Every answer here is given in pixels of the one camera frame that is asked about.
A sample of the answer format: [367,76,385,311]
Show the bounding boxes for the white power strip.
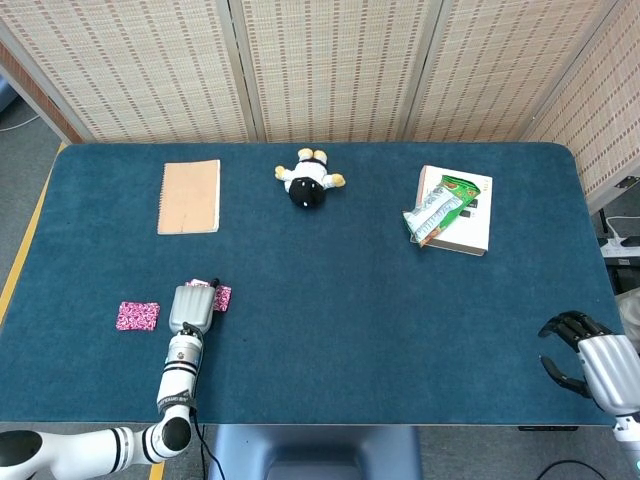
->
[599,234,640,259]

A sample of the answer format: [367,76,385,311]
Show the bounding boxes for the silver and black left robot hand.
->
[167,276,221,335]

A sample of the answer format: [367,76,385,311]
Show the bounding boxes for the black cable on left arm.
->
[180,322,224,480]

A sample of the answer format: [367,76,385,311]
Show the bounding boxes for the silver and black right robot hand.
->
[537,310,640,415]

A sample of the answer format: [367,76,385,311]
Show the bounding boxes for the woven folding screen panel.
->
[0,0,259,146]
[229,0,444,144]
[404,0,640,144]
[524,0,640,216]
[0,39,86,146]

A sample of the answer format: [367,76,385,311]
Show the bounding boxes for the white flat cardboard box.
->
[415,165,494,257]

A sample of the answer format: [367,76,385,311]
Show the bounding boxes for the tan spiral notebook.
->
[156,159,222,236]

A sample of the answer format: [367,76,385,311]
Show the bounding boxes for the green and silver snack bag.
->
[402,174,480,248]

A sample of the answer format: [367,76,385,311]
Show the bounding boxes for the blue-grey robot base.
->
[207,424,424,480]

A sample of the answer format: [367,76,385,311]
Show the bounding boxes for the black and white plush toy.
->
[273,147,347,210]

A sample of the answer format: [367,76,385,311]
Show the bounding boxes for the blue table cloth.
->
[0,142,626,427]

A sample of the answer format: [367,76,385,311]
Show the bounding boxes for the pink patterned small box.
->
[184,278,235,313]

